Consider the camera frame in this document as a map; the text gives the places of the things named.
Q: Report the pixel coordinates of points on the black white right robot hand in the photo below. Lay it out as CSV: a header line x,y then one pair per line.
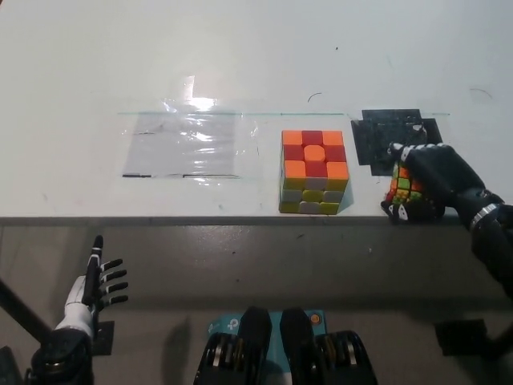
x,y
441,172

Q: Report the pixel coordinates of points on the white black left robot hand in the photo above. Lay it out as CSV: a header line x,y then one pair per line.
x,y
78,309

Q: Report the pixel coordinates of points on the small multicolour brick cube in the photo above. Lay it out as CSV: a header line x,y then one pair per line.
x,y
401,186

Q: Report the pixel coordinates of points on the large orange red puzzle cube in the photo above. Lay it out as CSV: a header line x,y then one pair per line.
x,y
314,160

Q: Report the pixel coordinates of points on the black ribbed robot body blocks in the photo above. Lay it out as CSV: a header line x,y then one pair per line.
x,y
288,353

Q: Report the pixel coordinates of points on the black diagonal bar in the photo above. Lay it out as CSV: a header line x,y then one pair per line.
x,y
24,313

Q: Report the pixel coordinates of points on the black tape patch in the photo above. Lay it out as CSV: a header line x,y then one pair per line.
x,y
372,136

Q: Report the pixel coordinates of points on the clear plastic sheet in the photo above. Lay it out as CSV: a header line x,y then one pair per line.
x,y
180,148

